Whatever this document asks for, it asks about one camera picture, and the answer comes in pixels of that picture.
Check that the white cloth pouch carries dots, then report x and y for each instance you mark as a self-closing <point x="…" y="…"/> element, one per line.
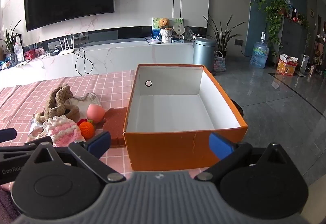
<point x="79" y="103"/>

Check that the white marble media console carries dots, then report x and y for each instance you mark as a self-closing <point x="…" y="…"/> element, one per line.
<point x="114" y="58"/>

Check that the red gift bag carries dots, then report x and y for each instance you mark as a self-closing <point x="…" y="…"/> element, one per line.
<point x="286" y="67"/>

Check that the blue and green painting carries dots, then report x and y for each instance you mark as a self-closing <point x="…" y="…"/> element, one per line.
<point x="155" y="33"/>

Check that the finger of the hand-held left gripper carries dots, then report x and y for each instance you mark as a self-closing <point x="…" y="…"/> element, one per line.
<point x="7" y="134"/>
<point x="15" y="150"/>

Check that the white router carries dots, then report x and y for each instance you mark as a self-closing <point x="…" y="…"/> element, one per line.
<point x="66" y="49"/>

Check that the pink and white crochet piece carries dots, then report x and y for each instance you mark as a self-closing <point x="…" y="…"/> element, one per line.
<point x="63" y="131"/>

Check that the wall socket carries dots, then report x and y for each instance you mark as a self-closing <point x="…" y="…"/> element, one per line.
<point x="238" y="42"/>

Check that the purple fuzzy clothing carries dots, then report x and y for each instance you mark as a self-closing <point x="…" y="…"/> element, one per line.
<point x="6" y="201"/>

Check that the silver flat box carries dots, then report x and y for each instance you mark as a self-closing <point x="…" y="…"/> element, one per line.
<point x="153" y="41"/>

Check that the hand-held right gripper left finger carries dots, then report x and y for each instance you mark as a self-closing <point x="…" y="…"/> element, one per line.
<point x="98" y="141"/>

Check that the round white fan ornament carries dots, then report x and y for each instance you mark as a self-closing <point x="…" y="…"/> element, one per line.
<point x="179" y="28"/>

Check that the grey round trash can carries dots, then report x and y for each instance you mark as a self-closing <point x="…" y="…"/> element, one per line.
<point x="203" y="53"/>

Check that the ivy plant on cabinet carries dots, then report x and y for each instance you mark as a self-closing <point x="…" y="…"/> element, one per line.
<point x="273" y="15"/>

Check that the pink sponge block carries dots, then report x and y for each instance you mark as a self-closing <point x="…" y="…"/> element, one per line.
<point x="114" y="122"/>

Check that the red crochet flower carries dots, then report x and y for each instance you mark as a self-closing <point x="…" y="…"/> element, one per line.
<point x="82" y="121"/>

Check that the blue water jug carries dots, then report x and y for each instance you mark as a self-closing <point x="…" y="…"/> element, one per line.
<point x="259" y="55"/>

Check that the orange crochet fruit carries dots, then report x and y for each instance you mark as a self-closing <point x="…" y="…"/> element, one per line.
<point x="86" y="128"/>

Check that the black picture frame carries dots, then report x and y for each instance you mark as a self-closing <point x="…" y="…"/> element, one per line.
<point x="19" y="47"/>

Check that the brown plush bear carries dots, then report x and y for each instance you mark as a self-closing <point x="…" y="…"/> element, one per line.
<point x="164" y="22"/>

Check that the pink checkered tablecloth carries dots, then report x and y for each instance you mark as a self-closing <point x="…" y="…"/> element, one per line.
<point x="107" y="86"/>

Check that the orange cardboard box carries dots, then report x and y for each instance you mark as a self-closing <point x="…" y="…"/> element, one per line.
<point x="163" y="147"/>

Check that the plant in glass vase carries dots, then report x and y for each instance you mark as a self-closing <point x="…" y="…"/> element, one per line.
<point x="11" y="43"/>

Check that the woven basket bag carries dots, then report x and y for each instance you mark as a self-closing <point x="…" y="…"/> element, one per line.
<point x="219" y="63"/>

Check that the long-leaf potted plant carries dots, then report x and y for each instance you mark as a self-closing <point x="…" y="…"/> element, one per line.
<point x="222" y="38"/>

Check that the pink egg-shaped makeup sponge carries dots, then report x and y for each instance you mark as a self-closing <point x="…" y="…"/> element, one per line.
<point x="95" y="113"/>

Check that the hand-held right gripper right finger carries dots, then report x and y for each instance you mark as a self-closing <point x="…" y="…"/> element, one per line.
<point x="219" y="144"/>

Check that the dark tall cabinet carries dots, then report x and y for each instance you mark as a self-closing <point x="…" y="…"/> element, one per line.
<point x="293" y="41"/>

